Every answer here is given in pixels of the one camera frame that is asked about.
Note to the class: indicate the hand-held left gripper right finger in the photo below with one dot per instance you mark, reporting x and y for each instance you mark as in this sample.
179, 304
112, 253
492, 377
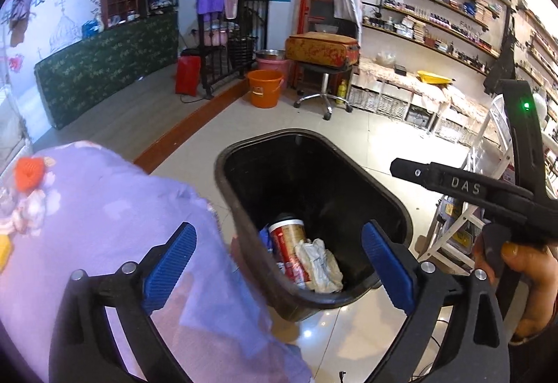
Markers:
388, 267

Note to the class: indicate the black tower model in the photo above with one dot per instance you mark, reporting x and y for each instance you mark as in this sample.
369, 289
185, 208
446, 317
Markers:
501, 65

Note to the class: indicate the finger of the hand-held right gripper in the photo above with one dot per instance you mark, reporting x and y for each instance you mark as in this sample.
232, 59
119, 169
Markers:
412, 173

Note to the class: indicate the blue bag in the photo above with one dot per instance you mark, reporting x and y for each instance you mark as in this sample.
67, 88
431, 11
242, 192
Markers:
92, 30

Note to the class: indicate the yellow tray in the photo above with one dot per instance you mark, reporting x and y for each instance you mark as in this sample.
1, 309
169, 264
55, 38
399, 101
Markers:
433, 78

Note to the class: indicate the orange bucket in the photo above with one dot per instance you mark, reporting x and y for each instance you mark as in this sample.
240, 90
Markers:
263, 91

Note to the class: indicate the person's right hand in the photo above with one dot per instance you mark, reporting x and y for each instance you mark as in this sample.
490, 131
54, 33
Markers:
540, 265

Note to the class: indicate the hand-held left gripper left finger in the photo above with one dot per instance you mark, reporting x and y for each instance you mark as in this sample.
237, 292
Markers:
170, 265

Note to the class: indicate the blue wrapper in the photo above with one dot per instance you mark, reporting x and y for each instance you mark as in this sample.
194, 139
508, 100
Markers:
268, 239

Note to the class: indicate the yellow packet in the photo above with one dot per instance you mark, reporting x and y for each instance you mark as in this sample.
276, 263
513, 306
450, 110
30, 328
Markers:
4, 254

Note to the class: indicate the orange knitted item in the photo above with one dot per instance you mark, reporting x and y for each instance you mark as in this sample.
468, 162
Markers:
28, 174

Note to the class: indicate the pink bucket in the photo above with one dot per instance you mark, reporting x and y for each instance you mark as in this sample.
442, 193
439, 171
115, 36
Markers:
277, 66

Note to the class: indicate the black trash bin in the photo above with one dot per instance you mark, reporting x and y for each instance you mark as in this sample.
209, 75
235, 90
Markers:
305, 174

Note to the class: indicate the red cylindrical snack can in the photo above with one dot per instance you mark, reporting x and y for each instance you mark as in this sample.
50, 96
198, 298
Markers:
285, 243

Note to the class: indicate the black swivel stool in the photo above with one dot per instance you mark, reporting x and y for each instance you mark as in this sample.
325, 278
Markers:
320, 82

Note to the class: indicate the low cabinet with lace cloth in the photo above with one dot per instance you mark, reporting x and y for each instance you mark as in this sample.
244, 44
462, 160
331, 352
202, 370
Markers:
418, 100

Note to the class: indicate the green patterned counter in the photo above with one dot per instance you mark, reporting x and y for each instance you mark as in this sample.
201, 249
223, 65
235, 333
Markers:
100, 69

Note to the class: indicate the wall shelves with products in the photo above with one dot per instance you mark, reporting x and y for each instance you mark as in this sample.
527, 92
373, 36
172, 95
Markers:
436, 21

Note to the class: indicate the black metal rack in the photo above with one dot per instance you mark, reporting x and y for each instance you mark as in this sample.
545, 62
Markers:
226, 60

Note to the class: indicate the slim yellow detergent bottle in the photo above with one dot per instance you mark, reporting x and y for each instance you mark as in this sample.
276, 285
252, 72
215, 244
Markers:
341, 93

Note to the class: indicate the white step rack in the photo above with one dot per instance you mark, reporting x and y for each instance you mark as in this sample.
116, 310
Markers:
466, 200

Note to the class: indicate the metal basin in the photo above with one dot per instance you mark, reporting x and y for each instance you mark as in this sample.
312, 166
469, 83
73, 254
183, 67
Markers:
270, 54

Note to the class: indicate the white plastic bag red print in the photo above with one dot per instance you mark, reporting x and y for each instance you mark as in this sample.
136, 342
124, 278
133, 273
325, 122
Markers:
320, 267

